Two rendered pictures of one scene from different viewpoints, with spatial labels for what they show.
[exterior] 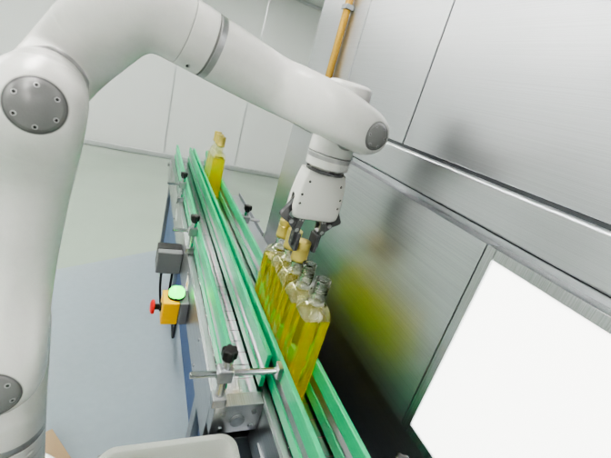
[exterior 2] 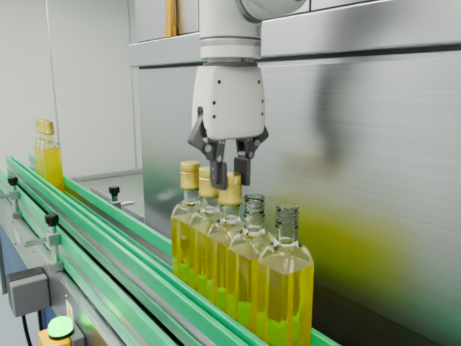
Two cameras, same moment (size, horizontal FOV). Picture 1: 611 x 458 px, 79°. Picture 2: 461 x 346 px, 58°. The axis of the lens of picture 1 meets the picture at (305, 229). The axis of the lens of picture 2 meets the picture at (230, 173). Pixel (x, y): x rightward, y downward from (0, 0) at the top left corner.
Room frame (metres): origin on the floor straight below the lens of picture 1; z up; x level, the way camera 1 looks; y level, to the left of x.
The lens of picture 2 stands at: (0.13, 0.10, 1.46)
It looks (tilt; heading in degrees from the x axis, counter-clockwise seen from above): 12 degrees down; 350
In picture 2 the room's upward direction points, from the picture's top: straight up
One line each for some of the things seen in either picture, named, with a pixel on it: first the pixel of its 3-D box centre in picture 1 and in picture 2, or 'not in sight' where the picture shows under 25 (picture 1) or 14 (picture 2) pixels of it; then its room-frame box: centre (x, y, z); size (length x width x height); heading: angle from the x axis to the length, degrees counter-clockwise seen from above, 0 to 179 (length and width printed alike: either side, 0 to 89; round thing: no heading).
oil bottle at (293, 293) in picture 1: (290, 327); (252, 300); (0.67, -0.03, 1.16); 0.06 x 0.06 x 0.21; 27
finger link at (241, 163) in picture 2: (319, 236); (248, 161); (0.73, -0.03, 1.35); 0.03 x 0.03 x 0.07; 26
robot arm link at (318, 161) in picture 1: (328, 161); (231, 52); (0.72, -0.01, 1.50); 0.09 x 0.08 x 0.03; 116
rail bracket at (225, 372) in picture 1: (236, 375); not in sight; (0.53, 0.04, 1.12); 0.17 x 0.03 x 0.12; 117
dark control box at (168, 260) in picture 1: (168, 258); (28, 291); (1.14, 0.43, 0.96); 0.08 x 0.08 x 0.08; 27
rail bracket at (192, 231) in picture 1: (185, 233); (42, 246); (1.05, 0.36, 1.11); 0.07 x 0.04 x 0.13; 117
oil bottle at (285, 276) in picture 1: (283, 311); (230, 284); (0.72, 0.00, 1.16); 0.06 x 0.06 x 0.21; 26
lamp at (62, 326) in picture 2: (176, 292); (60, 326); (0.89, 0.29, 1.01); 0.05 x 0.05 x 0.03
